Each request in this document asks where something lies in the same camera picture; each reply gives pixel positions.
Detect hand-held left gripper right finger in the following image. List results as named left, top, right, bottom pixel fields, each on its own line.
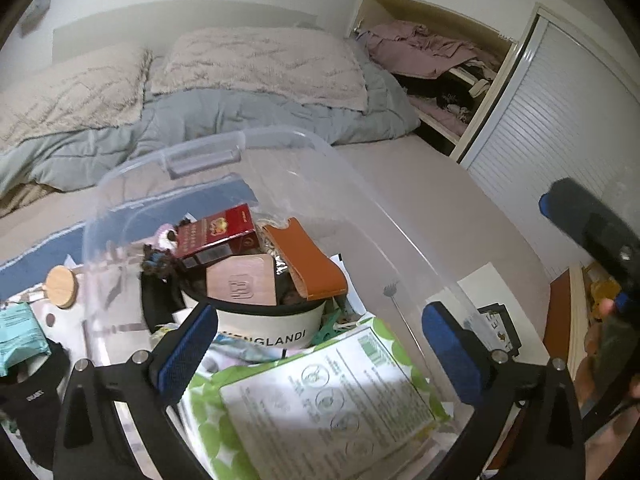
left=421, top=301, right=586, bottom=480

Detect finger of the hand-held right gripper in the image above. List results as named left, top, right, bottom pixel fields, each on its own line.
left=538, top=177, right=608, bottom=250
left=614, top=282, right=640, bottom=316

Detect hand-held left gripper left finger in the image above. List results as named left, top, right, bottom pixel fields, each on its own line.
left=52, top=304, right=221, bottom=480

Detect white round basket black rim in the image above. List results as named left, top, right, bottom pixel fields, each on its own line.
left=140, top=260, right=326, bottom=351

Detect red cigarette box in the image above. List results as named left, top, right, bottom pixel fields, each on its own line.
left=172, top=203, right=260, bottom=271

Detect brown leather case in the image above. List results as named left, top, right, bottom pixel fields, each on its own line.
left=262, top=217, right=347, bottom=302

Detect clear plastic storage box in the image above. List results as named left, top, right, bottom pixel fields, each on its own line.
left=80, top=127, right=493, bottom=480

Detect person's right hand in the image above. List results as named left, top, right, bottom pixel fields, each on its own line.
left=574, top=297, right=640, bottom=462

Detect black and white box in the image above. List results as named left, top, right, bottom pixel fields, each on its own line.
left=475, top=302, right=523, bottom=356

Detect wooden side table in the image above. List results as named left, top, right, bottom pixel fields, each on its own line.
left=542, top=265, right=601, bottom=361

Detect white shutter door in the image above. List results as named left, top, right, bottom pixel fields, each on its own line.
left=457, top=5, right=640, bottom=281

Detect pink square case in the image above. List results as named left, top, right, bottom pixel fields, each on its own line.
left=206, top=253, right=277, bottom=307

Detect dark fuzzy item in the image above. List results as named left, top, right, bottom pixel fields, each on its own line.
left=141, top=242, right=178, bottom=278

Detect green clothes pegs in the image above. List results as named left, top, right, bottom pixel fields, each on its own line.
left=310, top=310, right=361, bottom=348

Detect cartoon printed blanket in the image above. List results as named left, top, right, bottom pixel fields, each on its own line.
left=0, top=255, right=151, bottom=480

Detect green white wet wipes pack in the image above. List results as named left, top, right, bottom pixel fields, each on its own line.
left=177, top=317, right=451, bottom=480

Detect round wooden lid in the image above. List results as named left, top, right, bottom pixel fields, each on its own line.
left=44, top=265, right=81, bottom=309

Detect black sun visor cap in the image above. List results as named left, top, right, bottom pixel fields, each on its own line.
left=0, top=342, right=73, bottom=466

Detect teal packet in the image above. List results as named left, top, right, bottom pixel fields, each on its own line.
left=0, top=302, right=51, bottom=378

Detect blue striped mat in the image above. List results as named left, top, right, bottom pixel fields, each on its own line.
left=0, top=175, right=258, bottom=291

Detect pink clothes pile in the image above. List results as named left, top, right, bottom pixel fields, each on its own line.
left=357, top=21, right=503, bottom=78

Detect beige folded blanket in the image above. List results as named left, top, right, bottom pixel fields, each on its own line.
left=0, top=182, right=51, bottom=218

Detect grey blue duvet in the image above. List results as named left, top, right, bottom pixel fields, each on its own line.
left=0, top=57, right=421, bottom=198

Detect beige textured pillow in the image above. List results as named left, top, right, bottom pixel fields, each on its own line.
left=150, top=27, right=368, bottom=111
left=0, top=49, right=153, bottom=146

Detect wall closet niche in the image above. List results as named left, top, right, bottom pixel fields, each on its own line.
left=345, top=0, right=521, bottom=158

